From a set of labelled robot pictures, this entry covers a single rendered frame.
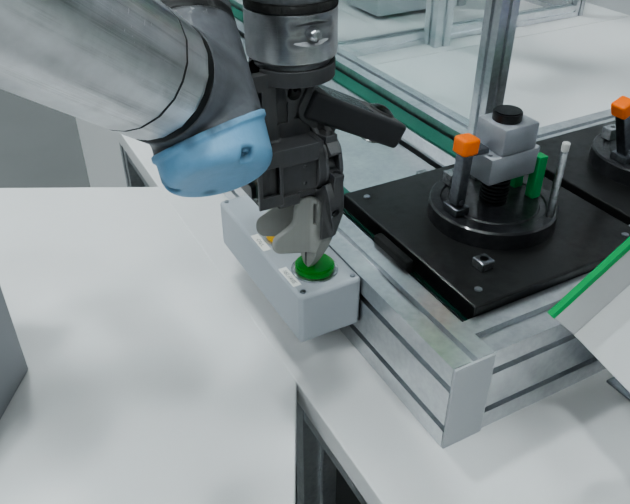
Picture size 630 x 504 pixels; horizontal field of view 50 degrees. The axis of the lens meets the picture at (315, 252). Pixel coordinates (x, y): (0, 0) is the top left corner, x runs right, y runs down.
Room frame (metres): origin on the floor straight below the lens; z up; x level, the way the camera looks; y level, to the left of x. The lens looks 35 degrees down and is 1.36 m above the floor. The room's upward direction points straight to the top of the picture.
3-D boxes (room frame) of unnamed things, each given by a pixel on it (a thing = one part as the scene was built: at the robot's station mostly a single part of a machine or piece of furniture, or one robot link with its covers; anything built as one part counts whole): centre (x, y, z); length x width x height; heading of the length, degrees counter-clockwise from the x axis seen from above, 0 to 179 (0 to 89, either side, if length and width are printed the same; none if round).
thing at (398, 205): (0.64, -0.20, 0.96); 0.24 x 0.24 x 0.02; 28
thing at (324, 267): (0.55, 0.00, 0.96); 0.04 x 0.04 x 0.02
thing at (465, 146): (0.62, -0.16, 1.04); 0.04 x 0.02 x 0.08; 118
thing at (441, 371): (0.81, 0.07, 0.91); 0.89 x 0.06 x 0.11; 28
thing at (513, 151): (0.64, -0.20, 1.06); 0.08 x 0.04 x 0.07; 118
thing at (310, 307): (0.61, 0.03, 0.93); 0.21 x 0.07 x 0.06; 28
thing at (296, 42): (0.54, 0.02, 1.20); 0.08 x 0.08 x 0.05
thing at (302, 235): (0.53, 0.01, 1.01); 0.06 x 0.03 x 0.09; 118
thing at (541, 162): (0.65, -0.24, 1.01); 0.01 x 0.01 x 0.05; 28
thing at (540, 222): (0.64, -0.20, 0.98); 0.14 x 0.14 x 0.02
